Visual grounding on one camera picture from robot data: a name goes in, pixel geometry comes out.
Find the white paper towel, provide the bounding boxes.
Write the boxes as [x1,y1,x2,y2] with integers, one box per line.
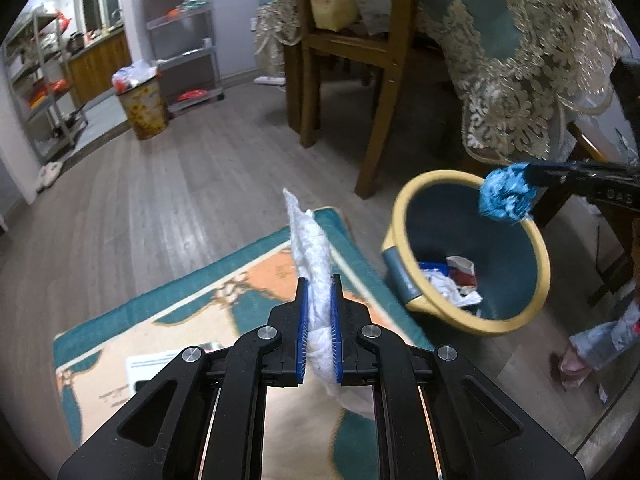
[282,187,376,418]

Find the white tissue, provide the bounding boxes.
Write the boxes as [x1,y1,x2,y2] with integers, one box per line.
[425,270,483,308]

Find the orange plastic bags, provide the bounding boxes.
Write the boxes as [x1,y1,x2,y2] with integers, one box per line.
[30,80,68,106]

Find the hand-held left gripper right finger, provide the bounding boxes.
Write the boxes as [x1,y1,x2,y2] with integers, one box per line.
[331,274,587,480]

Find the wooden kitchen cabinet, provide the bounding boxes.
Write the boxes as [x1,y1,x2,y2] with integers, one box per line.
[65,30,133,106]

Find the teal and orange patterned mat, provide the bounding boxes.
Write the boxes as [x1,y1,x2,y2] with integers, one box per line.
[52,207,436,480]

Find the yellow bag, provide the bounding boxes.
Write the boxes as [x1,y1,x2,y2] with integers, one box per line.
[307,0,358,31]

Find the grey rolling cart shelf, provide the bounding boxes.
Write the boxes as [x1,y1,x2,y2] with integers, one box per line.
[141,0,224,116]

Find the blue wrapper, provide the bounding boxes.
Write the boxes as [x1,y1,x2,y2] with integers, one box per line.
[478,162,538,223]

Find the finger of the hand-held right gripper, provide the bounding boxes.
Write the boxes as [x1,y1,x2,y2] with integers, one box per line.
[523,160,640,189]

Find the floral waste bin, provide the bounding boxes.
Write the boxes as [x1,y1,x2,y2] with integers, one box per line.
[116,84,168,141]

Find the yellow and teal waste bin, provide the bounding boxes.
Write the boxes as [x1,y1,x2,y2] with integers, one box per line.
[381,170,552,337]

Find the white paper sheet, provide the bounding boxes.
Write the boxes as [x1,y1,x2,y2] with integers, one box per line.
[355,0,391,36]

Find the white plastic bag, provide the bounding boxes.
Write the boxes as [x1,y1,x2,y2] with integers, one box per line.
[111,60,160,93]

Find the white printed leaflet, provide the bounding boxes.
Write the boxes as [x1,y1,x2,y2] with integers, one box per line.
[125,342,223,396]

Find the metal shelf rack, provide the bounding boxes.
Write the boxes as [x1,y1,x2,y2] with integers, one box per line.
[0,7,90,163]

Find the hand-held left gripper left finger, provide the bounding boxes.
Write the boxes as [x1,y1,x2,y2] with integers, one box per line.
[57,275,308,480]

